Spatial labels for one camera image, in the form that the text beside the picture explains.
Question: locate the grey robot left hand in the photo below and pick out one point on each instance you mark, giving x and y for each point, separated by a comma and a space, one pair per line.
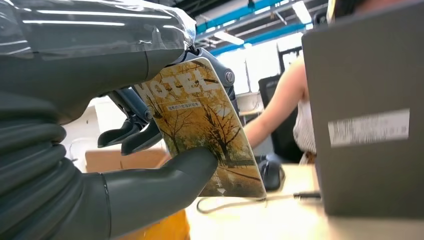
82, 59

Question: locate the yellow hotel ID card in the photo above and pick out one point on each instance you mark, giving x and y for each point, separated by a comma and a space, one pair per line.
198, 116

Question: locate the seated person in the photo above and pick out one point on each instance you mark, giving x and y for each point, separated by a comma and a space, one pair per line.
281, 106

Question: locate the open cardboard box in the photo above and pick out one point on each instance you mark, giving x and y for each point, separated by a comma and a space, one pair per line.
126, 160

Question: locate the long ceiling light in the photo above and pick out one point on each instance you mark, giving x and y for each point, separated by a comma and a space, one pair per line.
228, 38
301, 11

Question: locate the blue ceiling pipe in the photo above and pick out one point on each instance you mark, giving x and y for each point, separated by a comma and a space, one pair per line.
265, 38
238, 13

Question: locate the black office chair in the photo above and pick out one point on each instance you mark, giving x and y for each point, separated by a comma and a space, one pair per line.
285, 139

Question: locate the black computer mouse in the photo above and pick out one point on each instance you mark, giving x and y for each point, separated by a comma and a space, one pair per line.
273, 175

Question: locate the dark grey laptop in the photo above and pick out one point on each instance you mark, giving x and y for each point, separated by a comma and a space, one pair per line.
364, 99

